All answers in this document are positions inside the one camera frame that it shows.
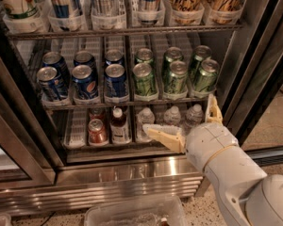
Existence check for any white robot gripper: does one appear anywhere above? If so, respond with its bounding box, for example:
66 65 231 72
142 94 239 171

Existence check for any orange can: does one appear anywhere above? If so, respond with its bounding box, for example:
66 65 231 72
210 0 242 24

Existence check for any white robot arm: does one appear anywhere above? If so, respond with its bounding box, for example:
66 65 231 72
143 95 283 226

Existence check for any green can column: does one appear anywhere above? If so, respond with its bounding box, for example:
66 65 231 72
161 47 184 76
135 48 154 65
133 63 157 96
193 59 220 92
189 45 212 80
164 60 188 94

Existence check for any blue can column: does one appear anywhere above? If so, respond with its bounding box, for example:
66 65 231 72
105 49 125 65
105 64 128 98

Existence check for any red can front bottom shelf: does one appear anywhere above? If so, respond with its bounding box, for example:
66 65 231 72
88 119 108 144

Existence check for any red can shelf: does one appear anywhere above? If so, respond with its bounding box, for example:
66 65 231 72
88 119 108 144
89 107 105 121

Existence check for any red can back bottom shelf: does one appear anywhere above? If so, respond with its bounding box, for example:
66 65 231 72
89 107 105 121

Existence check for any blue pepsi can front middle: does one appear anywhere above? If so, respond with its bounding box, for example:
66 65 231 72
72 65 98 100

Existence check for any blue pepsi can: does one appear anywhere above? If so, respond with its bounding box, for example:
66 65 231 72
74 50 96 68
42 52 70 85
72 65 98 100
37 67 68 102

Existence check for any blue pepsi can back middle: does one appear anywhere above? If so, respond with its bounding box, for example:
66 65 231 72
74 50 96 68

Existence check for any stainless steel fridge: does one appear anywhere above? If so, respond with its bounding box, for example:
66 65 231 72
0 0 283 216

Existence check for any blue red bull can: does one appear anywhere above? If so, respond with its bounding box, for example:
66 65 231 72
138 0 160 24

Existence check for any blue pepsi can front left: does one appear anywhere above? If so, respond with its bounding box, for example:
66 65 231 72
37 67 68 102

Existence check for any silver striped slim can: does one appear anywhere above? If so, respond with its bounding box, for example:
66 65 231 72
90 0 119 17

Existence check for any blue pepsi can back left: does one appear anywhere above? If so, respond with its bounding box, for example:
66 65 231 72
42 52 70 85

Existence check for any blue silver slim can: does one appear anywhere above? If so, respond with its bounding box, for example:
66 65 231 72
51 0 83 31

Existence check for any white green can top left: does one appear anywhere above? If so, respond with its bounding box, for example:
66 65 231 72
0 0 40 20

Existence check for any clear water bottle right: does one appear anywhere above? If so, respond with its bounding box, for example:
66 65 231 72
184 104 204 133

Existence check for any clear water bottle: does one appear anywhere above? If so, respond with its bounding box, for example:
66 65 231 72
184 104 204 133
137 107 155 142
163 105 181 126

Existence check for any clear water bottle middle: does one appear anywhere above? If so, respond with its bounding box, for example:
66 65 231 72
163 105 181 126

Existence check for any clear water bottle left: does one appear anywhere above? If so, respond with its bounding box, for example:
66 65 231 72
137 107 155 142

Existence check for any brown tea bottle white cap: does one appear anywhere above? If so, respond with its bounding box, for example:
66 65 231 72
110 107 130 144

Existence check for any clear plastic bin on floor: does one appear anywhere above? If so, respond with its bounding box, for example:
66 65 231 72
84 195 189 226

